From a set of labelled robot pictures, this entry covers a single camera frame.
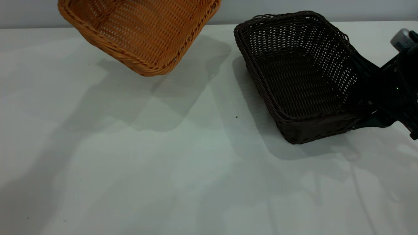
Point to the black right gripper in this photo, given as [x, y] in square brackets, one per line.
[400, 88]

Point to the dark brown wicker basket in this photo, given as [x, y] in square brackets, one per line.
[294, 88]

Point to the grey cylinder on right gripper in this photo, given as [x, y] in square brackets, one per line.
[401, 39]

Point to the orange-brown wicker basket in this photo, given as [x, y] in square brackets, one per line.
[143, 32]

